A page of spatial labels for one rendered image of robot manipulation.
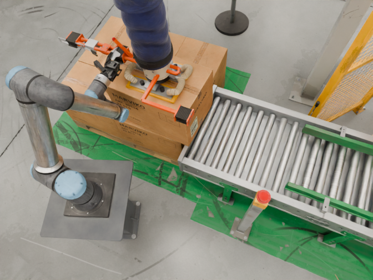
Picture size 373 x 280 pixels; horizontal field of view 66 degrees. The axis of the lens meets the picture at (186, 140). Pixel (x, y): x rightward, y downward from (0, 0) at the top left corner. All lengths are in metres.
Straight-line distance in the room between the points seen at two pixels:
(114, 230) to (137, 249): 0.75
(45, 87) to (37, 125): 0.25
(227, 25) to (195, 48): 1.03
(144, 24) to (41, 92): 0.54
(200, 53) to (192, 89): 0.86
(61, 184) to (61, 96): 0.55
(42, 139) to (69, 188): 0.30
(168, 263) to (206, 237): 0.37
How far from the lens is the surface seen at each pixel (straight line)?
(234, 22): 3.65
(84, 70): 2.72
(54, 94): 1.30
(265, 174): 2.07
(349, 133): 2.33
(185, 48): 2.66
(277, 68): 3.29
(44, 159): 1.65
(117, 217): 1.82
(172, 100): 1.74
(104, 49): 1.93
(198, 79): 1.84
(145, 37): 1.48
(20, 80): 1.36
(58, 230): 1.94
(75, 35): 2.08
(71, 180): 1.65
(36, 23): 4.30
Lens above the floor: 2.46
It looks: 64 degrees down
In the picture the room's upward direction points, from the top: 8 degrees counter-clockwise
